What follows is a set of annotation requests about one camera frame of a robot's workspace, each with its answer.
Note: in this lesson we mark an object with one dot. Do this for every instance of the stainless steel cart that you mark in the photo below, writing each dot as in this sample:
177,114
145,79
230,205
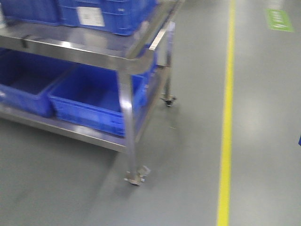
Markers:
126,55

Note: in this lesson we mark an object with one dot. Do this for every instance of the blue crate lower right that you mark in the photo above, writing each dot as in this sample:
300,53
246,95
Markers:
89,96

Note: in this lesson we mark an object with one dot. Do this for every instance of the blue crate upper labelled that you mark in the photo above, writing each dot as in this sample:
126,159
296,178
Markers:
121,17

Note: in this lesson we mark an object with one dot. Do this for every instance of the yellow floor tape line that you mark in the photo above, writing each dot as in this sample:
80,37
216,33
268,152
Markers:
223,204

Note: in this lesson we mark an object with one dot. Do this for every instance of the blue crate lower left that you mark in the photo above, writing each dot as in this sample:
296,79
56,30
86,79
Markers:
26,80

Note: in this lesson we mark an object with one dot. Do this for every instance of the green safety floor sticker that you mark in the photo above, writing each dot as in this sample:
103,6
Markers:
279,20

